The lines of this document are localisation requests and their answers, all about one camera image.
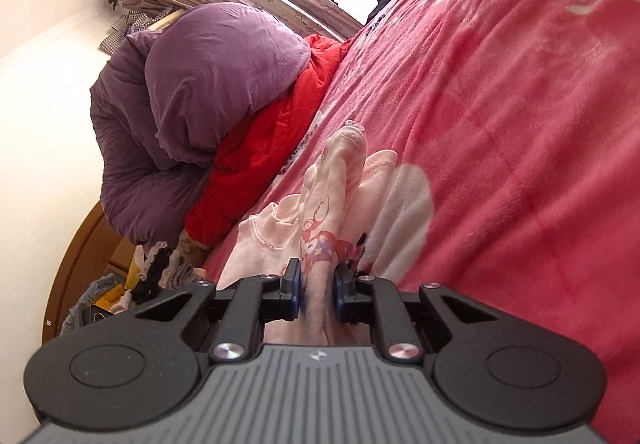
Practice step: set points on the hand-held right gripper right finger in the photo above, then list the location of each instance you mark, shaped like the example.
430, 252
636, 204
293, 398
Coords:
341, 294

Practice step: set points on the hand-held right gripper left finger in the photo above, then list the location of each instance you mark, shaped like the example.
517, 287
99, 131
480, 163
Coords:
296, 289

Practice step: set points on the cream fox-print pajama top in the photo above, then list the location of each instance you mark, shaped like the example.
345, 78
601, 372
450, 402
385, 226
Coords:
325, 184

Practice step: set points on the grey folded garment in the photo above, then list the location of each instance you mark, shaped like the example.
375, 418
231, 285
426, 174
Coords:
182, 269

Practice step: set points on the black lace-trimmed garment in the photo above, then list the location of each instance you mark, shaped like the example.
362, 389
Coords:
155, 269

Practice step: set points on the red quilt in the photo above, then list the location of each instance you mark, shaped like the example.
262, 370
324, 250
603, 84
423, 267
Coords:
260, 139

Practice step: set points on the yellow garment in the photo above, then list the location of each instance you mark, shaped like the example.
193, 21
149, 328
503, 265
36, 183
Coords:
112, 294

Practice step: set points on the black box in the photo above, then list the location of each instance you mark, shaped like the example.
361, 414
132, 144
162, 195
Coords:
95, 315

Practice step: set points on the wooden headboard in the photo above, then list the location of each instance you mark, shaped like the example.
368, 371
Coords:
75, 244

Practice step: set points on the pink floral blanket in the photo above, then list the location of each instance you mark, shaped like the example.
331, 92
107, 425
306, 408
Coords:
500, 124

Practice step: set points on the purple duvet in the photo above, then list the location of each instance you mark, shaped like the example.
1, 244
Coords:
200, 74

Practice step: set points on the checked cloth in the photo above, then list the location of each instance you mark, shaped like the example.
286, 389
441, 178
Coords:
125, 24

